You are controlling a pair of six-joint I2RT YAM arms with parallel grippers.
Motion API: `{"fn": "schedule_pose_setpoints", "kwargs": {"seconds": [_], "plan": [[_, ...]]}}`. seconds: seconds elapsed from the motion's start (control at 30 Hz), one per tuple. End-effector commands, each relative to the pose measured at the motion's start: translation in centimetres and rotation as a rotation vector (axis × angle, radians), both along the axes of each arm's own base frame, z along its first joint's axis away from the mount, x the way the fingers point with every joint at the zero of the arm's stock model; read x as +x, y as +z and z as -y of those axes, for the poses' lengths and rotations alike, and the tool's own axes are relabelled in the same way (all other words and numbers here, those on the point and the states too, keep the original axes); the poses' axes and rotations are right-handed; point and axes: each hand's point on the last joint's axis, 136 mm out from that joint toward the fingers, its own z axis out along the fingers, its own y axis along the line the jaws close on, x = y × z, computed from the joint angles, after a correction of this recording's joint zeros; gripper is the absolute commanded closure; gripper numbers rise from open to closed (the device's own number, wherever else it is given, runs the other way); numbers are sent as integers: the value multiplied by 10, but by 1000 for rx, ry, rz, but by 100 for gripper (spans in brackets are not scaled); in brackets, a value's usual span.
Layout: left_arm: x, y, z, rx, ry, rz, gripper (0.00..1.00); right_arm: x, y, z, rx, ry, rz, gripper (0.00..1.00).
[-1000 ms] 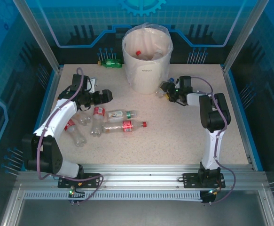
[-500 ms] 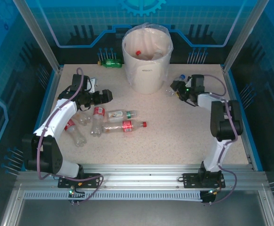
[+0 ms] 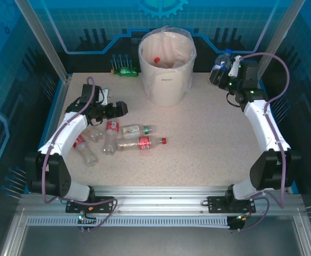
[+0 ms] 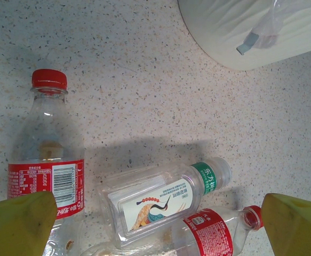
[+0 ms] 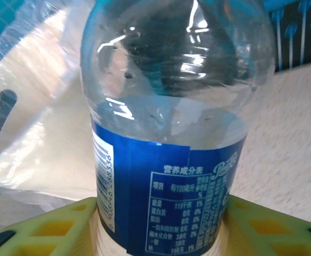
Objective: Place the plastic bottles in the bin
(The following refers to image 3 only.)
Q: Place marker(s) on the blue cap water bottle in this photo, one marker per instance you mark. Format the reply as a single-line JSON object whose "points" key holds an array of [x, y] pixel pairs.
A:
{"points": [[224, 60]]}

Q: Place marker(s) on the green band label bottle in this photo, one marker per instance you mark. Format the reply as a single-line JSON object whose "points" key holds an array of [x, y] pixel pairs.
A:
{"points": [[134, 130]]}

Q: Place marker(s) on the clear orange cap bottle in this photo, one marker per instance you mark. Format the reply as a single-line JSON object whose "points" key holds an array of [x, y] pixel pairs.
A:
{"points": [[95, 135]]}

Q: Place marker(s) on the red label cola bottle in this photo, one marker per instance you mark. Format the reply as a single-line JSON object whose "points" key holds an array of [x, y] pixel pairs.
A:
{"points": [[87, 153], [134, 144], [111, 136]]}

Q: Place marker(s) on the green plastic bottle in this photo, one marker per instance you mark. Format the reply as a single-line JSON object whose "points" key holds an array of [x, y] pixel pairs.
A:
{"points": [[126, 71]]}

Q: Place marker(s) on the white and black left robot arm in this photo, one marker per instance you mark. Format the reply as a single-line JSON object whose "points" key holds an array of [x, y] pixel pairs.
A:
{"points": [[64, 133]]}

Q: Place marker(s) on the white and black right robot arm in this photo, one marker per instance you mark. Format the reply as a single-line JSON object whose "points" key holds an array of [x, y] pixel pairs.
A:
{"points": [[264, 128]]}

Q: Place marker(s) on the clear plastic bin liner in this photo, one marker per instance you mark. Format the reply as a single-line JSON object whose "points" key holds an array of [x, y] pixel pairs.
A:
{"points": [[144, 82]]}

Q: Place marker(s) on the cream plastic bin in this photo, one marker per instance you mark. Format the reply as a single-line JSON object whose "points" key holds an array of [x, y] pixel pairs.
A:
{"points": [[168, 88]]}

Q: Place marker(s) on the grey metal bottom panel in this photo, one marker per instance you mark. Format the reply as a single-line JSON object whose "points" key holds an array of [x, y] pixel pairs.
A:
{"points": [[158, 242]]}

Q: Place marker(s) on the aluminium frame post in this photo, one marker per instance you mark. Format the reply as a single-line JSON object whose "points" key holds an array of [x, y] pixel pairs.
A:
{"points": [[275, 40], [46, 40]]}

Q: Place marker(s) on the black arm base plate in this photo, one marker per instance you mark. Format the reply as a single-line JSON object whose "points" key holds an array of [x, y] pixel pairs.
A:
{"points": [[104, 200], [216, 204]]}

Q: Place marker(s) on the aluminium mounting rail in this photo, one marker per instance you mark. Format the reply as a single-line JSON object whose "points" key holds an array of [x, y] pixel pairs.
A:
{"points": [[158, 194]]}

